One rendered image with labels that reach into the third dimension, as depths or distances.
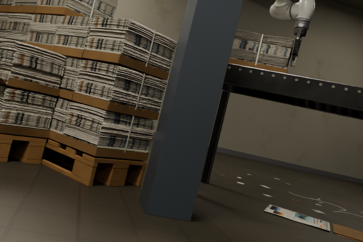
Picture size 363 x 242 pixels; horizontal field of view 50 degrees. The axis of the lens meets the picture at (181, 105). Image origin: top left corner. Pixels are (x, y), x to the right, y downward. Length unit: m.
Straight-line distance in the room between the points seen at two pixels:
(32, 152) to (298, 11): 1.76
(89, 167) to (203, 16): 0.89
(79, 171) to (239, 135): 4.56
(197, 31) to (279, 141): 5.10
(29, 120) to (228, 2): 1.16
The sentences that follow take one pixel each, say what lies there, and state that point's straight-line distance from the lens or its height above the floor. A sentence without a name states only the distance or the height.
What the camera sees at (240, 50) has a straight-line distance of 2.45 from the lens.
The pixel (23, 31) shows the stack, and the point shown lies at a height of 0.72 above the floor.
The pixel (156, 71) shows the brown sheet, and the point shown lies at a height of 0.63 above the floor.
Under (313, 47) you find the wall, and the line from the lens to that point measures 6.94.
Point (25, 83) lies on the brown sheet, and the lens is 2.10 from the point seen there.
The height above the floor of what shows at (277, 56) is 0.91.
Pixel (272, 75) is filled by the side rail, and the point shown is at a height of 0.78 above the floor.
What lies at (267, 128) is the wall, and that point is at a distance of 6.52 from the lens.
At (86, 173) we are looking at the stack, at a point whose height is 0.05.
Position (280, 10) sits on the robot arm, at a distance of 2.64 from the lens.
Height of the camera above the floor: 0.44
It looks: 1 degrees up
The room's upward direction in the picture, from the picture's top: 14 degrees clockwise
